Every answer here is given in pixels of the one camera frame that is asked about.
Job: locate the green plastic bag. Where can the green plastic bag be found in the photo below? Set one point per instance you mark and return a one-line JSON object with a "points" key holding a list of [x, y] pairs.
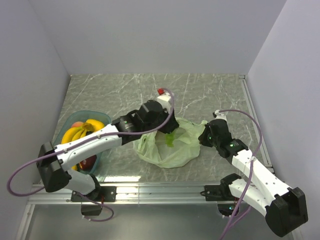
{"points": [[151, 147]]}

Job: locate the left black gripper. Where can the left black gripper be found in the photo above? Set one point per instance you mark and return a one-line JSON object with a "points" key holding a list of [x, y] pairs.
{"points": [[170, 126]]}

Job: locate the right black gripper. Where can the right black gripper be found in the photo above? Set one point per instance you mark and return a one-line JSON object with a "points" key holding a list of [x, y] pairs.
{"points": [[202, 137]]}

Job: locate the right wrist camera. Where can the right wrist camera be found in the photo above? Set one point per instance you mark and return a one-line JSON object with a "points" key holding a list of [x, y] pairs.
{"points": [[217, 115]]}

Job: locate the yellow banana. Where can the yellow banana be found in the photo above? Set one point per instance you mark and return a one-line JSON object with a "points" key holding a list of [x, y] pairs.
{"points": [[77, 132]]}

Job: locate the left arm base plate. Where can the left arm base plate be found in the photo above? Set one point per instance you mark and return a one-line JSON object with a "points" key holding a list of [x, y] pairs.
{"points": [[105, 194]]}

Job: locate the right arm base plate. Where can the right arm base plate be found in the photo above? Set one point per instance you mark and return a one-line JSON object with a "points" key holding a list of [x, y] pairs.
{"points": [[212, 193]]}

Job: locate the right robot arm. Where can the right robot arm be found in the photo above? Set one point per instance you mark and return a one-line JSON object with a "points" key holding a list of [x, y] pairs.
{"points": [[284, 208]]}

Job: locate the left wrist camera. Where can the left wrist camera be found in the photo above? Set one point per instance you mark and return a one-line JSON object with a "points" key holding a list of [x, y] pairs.
{"points": [[164, 98]]}

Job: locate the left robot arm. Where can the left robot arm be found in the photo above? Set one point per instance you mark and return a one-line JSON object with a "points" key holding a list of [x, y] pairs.
{"points": [[56, 163]]}

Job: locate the peach in tray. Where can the peach in tray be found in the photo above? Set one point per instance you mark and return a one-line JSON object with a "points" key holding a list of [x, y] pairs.
{"points": [[77, 124]]}

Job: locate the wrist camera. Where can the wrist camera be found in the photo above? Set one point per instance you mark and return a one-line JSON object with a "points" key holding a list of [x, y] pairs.
{"points": [[164, 98], [217, 115]]}

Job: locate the yellow mango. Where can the yellow mango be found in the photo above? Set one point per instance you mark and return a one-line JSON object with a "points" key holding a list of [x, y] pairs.
{"points": [[97, 125]]}

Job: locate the teal plastic tray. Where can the teal plastic tray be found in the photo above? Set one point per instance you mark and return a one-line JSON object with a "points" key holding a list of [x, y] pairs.
{"points": [[82, 116]]}

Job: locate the green grape bunch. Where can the green grape bunch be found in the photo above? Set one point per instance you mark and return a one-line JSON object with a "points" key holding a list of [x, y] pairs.
{"points": [[169, 139]]}

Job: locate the aluminium rail right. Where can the aluminium rail right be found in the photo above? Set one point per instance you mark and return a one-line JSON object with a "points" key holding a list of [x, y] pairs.
{"points": [[263, 148]]}

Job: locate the aluminium rail front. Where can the aluminium rail front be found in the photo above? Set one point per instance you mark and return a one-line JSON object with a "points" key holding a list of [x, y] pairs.
{"points": [[134, 193]]}

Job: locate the aluminium rail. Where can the aluminium rail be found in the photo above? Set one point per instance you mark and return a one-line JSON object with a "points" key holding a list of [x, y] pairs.
{"points": [[263, 148], [134, 193]]}

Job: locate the dark red apple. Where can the dark red apple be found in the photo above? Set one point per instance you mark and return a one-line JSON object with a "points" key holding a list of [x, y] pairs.
{"points": [[88, 163]]}

